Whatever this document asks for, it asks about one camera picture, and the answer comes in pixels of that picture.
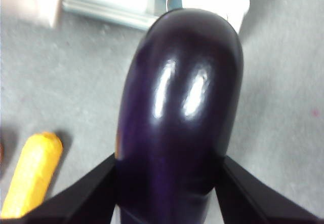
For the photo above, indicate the purple eggplant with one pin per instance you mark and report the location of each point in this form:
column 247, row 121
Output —
column 177, row 145

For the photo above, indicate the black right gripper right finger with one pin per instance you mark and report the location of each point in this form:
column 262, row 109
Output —
column 248, row 203

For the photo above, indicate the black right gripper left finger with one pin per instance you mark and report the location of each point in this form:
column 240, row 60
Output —
column 81, row 201

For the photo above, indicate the yellow corn cob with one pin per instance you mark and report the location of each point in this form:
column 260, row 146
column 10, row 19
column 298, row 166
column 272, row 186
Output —
column 30, row 178

